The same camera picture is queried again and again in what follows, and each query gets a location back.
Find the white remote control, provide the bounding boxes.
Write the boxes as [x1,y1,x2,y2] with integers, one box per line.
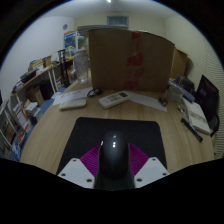
[98,90,133,110]

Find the plain white paper sheet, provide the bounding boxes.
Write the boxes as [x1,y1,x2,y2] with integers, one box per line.
[128,91,168,113]

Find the cluttered wooden side desk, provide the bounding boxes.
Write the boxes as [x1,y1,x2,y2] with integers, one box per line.
[11,55,74,104]

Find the black marker pen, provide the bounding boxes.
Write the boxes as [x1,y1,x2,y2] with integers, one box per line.
[180,117,204,143]

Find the dark grey computer mouse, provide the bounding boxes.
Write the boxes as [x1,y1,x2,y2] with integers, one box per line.
[93,130,137,192]

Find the flat white oblong case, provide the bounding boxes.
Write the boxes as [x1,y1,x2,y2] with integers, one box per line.
[59,98,88,111]

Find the small brown cardboard box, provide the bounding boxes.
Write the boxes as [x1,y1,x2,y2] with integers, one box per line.
[26,84,44,106]

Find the black rectangular mouse pad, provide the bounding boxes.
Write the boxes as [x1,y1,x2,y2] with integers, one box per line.
[55,116,168,176]

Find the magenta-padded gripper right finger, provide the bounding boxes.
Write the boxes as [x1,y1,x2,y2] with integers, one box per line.
[127,143,170,189]

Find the black eyeglasses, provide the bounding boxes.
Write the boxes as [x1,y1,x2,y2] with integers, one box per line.
[87,87,104,98]

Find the black cable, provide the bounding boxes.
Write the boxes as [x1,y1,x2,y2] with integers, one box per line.
[210,113,221,138]

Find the black box-shaped case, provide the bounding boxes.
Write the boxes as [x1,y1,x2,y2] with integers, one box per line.
[39,79,56,101]

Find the blue white display cabinet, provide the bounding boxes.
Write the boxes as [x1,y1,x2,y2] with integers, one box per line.
[63,30,89,58]

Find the grey door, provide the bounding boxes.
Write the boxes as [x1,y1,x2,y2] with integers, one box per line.
[106,14,130,29]

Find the tall black rack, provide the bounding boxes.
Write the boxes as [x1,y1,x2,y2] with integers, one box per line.
[57,49,72,88]

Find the white open notebook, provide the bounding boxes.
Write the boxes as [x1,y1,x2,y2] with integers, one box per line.
[184,99,212,135]

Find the clear glass jar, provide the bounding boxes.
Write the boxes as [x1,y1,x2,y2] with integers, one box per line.
[73,49,90,85]

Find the white shelf unit with books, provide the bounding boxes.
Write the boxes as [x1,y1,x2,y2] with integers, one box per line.
[0,96,44,161]

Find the large brown cardboard box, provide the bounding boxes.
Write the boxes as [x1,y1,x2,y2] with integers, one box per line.
[87,28,176,94]

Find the white printed paper sheet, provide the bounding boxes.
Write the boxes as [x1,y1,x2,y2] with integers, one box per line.
[52,87,94,106]

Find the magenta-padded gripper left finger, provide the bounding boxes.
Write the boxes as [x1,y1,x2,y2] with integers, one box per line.
[57,144,102,189]

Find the dark tablet screen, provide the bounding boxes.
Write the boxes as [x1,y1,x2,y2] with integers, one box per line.
[194,74,220,123]

